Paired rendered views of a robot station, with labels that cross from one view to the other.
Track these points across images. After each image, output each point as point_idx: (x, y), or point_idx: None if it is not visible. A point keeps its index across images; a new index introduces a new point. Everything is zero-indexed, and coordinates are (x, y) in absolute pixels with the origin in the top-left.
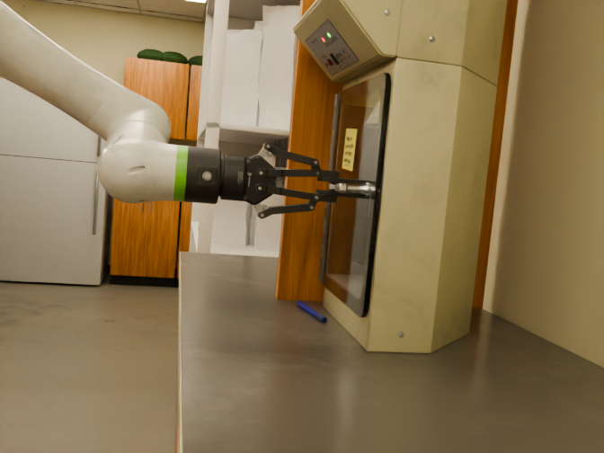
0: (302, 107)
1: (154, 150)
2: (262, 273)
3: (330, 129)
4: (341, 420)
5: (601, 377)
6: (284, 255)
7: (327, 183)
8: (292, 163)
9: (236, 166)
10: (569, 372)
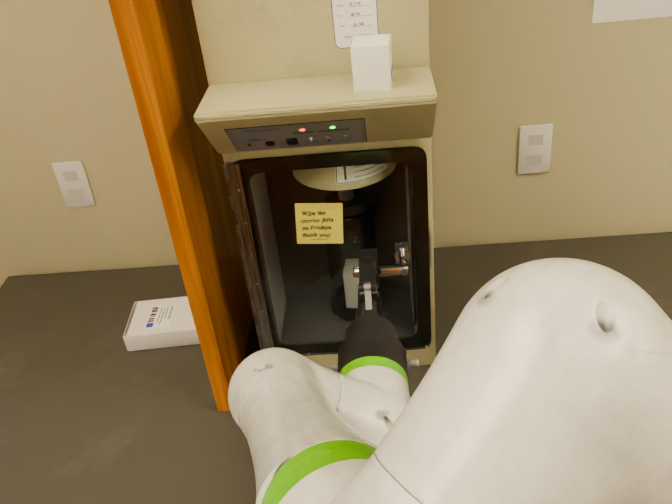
0: (186, 203)
1: (401, 391)
2: (66, 416)
3: (200, 205)
4: None
5: (466, 256)
6: (224, 367)
7: (358, 272)
8: (201, 272)
9: (393, 330)
10: (458, 267)
